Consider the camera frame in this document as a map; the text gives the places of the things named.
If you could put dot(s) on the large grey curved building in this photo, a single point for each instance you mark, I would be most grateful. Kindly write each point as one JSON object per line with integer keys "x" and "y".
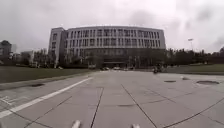
{"x": 106, "y": 43}

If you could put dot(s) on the row of trees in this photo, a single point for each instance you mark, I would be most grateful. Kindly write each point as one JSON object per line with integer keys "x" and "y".
{"x": 186, "y": 57}

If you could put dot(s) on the lamp pole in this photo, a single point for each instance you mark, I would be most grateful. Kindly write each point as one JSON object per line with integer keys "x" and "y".
{"x": 190, "y": 43}

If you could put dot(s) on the grey concrete slab road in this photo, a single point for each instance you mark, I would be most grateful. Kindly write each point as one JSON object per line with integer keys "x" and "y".
{"x": 133, "y": 96}

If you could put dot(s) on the grass lawn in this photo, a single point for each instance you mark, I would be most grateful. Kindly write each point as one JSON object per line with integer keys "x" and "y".
{"x": 33, "y": 73}

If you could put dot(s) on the dark building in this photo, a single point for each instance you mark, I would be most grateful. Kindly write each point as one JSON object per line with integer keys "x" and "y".
{"x": 5, "y": 48}

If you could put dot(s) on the white painted line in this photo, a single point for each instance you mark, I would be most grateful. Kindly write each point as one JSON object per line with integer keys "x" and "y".
{"x": 40, "y": 99}

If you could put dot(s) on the grey concrete kerb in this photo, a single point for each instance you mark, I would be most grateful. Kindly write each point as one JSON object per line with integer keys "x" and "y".
{"x": 33, "y": 82}

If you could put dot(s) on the pale building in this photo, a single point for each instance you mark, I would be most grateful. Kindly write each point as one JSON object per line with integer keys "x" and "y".
{"x": 28, "y": 55}

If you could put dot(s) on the grass strip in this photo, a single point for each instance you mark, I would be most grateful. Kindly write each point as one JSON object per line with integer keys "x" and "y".
{"x": 200, "y": 68}

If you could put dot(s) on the white car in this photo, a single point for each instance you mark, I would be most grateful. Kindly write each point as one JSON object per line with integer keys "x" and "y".
{"x": 116, "y": 68}

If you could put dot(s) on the robot's own part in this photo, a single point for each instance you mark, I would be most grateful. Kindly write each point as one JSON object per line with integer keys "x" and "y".
{"x": 76, "y": 124}
{"x": 135, "y": 126}

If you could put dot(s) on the round dark manhole cover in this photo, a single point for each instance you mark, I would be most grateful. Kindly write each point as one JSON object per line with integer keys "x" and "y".
{"x": 207, "y": 82}
{"x": 169, "y": 81}
{"x": 37, "y": 85}

